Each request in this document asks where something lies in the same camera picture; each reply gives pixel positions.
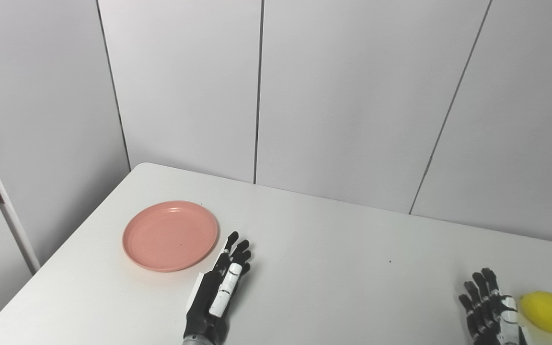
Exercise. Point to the yellow lemon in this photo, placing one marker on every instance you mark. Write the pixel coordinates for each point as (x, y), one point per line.
(550, 312)

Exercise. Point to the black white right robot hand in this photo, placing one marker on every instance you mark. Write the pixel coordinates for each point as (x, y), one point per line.
(489, 311)

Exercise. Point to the white wall frame post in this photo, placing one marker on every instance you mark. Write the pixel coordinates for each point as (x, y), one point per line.
(3, 191)

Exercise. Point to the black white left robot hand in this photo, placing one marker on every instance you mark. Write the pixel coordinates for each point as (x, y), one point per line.
(218, 292)

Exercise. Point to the pink round plate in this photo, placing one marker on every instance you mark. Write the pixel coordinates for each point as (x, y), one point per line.
(170, 235)

